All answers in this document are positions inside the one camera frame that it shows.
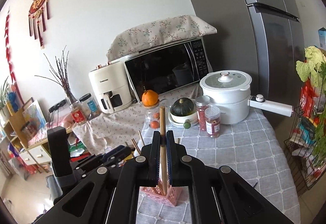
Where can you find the short red label spice jar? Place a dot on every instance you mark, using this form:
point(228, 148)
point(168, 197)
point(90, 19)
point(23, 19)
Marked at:
point(212, 124)

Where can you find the small orange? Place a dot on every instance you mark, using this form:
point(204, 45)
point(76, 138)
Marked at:
point(153, 124)
point(155, 115)

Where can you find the grey checked tablecloth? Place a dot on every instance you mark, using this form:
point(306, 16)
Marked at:
point(242, 157)

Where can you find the pink cloth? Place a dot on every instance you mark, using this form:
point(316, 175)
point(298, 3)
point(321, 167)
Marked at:
point(67, 122)

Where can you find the floral microwave cover cloth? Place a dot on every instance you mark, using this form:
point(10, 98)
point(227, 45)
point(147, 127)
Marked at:
point(158, 32)

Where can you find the napa cabbage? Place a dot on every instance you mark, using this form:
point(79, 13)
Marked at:
point(309, 60)

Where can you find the red snack packet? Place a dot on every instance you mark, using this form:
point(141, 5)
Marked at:
point(307, 101)

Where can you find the cream air fryer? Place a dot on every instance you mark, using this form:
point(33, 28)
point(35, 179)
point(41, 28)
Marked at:
point(107, 81)

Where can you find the black microwave oven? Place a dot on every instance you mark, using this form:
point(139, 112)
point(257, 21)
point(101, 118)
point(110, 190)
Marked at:
point(160, 68)

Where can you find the wooden shelf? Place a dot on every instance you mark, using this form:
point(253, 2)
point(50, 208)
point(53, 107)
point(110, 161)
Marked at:
point(17, 117)

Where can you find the glass vase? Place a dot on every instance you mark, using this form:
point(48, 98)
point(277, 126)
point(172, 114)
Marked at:
point(71, 99)

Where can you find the pink perforated utensil holder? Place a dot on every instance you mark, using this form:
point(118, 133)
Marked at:
point(155, 197)

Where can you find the green potted plant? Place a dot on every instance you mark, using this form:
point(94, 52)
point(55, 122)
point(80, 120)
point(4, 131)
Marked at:
point(3, 94)

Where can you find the cream bowl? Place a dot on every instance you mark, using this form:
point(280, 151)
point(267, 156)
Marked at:
point(178, 119)

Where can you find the green lime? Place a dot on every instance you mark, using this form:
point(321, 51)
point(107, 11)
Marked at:
point(187, 124)

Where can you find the white plate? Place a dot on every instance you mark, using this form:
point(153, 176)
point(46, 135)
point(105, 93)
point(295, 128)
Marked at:
point(195, 123)

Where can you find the dark green squash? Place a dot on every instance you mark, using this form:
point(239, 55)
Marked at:
point(182, 108)

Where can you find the black power strip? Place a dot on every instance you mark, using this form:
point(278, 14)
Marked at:
point(57, 106)

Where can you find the blue and white carton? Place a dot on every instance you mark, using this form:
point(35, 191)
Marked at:
point(322, 37)

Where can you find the teal packet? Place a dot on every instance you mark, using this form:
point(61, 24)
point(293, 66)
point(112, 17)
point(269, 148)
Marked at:
point(307, 133)

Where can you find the floral tablecloth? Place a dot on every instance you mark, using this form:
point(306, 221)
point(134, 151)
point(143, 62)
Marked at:
point(114, 127)

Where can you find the large orange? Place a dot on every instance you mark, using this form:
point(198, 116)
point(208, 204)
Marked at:
point(150, 97)

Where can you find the green leafy herb bunch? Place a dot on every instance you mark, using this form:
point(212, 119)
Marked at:
point(322, 124)

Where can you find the glass jar with red label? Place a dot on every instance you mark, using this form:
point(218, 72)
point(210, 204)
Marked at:
point(77, 115)

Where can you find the dry twig bunch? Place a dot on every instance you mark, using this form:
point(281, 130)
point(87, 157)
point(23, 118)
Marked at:
point(68, 90)

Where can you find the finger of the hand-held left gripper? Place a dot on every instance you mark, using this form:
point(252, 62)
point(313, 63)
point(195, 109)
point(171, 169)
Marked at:
point(112, 161)
point(119, 153)

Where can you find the white electric pot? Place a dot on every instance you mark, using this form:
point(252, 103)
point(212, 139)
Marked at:
point(226, 104)

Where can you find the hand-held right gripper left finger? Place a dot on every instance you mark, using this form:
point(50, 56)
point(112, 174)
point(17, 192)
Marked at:
point(158, 162)

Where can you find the black lid storage jar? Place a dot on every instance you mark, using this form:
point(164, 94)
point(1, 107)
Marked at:
point(90, 106)

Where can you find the red knot wall ornament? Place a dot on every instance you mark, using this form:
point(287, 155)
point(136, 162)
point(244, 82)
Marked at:
point(38, 6)

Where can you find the grey refrigerator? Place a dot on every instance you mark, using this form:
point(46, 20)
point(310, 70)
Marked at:
point(229, 35)

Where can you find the colourful picture book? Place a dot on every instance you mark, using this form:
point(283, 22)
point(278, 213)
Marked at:
point(34, 114)

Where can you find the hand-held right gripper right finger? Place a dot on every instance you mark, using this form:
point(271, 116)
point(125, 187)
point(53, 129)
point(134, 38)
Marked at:
point(168, 162)

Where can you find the tall spice jar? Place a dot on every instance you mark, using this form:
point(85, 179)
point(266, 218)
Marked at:
point(201, 114)

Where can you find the glass jar with wooden lid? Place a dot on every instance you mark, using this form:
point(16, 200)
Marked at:
point(150, 115)

